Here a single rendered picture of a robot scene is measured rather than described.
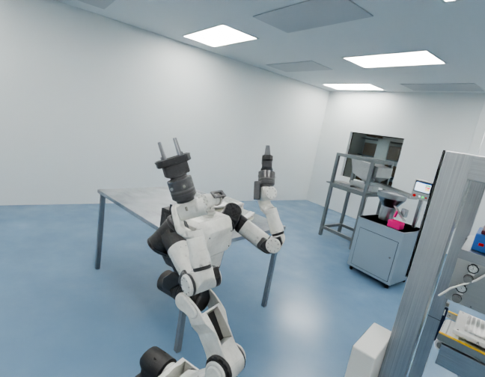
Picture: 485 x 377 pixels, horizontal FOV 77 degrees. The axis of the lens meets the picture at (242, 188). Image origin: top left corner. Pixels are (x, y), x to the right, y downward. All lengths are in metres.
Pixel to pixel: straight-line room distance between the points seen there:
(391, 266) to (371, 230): 0.49
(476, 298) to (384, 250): 2.71
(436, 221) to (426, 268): 0.13
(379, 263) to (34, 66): 5.30
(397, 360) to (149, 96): 5.20
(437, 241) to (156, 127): 5.19
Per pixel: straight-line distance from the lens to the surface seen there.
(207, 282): 1.11
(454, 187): 0.90
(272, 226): 1.57
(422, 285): 0.95
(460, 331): 1.76
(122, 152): 5.58
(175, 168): 1.07
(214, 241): 1.40
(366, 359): 0.96
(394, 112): 7.38
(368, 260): 4.40
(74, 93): 5.37
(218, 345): 1.58
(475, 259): 1.59
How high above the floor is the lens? 1.67
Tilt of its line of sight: 11 degrees down
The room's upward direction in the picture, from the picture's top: 10 degrees clockwise
